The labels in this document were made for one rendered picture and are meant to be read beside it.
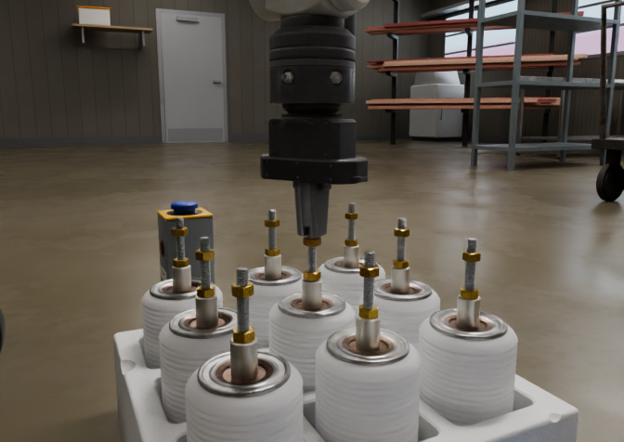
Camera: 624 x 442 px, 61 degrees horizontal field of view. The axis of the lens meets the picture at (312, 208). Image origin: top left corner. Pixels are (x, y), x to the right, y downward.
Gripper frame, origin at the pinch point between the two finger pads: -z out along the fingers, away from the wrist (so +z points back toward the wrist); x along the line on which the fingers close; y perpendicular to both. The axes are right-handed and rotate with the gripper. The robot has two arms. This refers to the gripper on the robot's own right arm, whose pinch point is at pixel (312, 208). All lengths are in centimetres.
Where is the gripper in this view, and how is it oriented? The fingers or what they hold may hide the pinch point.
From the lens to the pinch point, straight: 57.0
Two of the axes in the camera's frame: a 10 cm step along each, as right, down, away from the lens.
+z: 0.0, -9.9, -1.7
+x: -8.4, -0.9, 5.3
